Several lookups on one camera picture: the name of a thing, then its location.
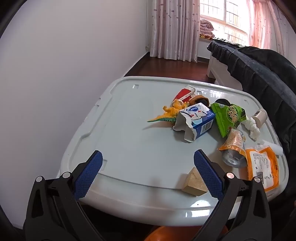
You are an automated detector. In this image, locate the stack of folded quilts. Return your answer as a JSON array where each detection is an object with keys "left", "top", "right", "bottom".
[{"left": 199, "top": 19, "right": 215, "bottom": 40}]

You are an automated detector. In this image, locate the orange toy dinosaur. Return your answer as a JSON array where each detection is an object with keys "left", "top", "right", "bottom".
[{"left": 147, "top": 98, "right": 189, "bottom": 128}]

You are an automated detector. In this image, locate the window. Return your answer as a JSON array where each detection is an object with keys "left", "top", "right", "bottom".
[{"left": 199, "top": 0, "right": 251, "bottom": 45}]

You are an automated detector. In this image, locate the red white paper cup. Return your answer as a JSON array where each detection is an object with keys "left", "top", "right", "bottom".
[{"left": 172, "top": 85, "right": 197, "bottom": 105}]

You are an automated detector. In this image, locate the dark grey blanket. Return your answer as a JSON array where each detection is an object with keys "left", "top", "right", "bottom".
[{"left": 206, "top": 39, "right": 296, "bottom": 163}]

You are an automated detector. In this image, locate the wooden triangular block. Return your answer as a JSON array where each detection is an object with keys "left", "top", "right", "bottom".
[{"left": 181, "top": 167, "right": 208, "bottom": 197}]

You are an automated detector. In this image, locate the twisted white tissue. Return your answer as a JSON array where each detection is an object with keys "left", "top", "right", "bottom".
[{"left": 240, "top": 117, "right": 260, "bottom": 141}]

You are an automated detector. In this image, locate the orange bin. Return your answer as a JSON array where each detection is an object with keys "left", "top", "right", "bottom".
[{"left": 143, "top": 226, "right": 229, "bottom": 241}]

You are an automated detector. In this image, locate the orange sock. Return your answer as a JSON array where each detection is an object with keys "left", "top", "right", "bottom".
[{"left": 190, "top": 95, "right": 210, "bottom": 107}]

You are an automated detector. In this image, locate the green snack bag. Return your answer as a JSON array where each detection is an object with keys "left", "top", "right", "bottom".
[{"left": 210, "top": 102, "right": 247, "bottom": 138}]

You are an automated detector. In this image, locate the white bed frame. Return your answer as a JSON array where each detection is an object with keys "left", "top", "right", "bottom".
[{"left": 207, "top": 56, "right": 243, "bottom": 92}]

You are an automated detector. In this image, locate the white plastic storage box lid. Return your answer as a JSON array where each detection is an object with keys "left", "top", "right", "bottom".
[{"left": 60, "top": 76, "right": 289, "bottom": 226}]

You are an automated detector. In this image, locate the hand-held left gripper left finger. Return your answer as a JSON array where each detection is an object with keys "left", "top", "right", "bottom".
[{"left": 23, "top": 150, "right": 109, "bottom": 241}]

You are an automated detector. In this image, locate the pink dotted curtain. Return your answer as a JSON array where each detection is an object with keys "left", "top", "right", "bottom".
[
  {"left": 246, "top": 0, "right": 289, "bottom": 56},
  {"left": 147, "top": 0, "right": 200, "bottom": 63}
]

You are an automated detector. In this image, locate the white jar with beige lid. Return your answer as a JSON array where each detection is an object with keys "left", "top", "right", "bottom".
[{"left": 252, "top": 108, "right": 268, "bottom": 128}]

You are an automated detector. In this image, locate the orange white packet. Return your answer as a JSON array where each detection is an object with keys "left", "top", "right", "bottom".
[{"left": 245, "top": 145, "right": 280, "bottom": 193}]

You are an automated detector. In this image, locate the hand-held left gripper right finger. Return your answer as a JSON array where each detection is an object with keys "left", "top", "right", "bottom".
[{"left": 185, "top": 149, "right": 273, "bottom": 241}]

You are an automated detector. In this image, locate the orange foil snack wrapper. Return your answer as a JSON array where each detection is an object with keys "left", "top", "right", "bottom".
[{"left": 218, "top": 127, "right": 248, "bottom": 168}]

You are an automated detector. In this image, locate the blue white milk carton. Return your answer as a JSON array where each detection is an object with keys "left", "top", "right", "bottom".
[{"left": 172, "top": 103, "right": 216, "bottom": 143}]

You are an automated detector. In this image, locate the black white striped cloth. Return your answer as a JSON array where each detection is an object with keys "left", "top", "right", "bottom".
[{"left": 213, "top": 37, "right": 241, "bottom": 45}]

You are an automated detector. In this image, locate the white paper piece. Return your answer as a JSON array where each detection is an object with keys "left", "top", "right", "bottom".
[{"left": 258, "top": 140, "right": 284, "bottom": 156}]

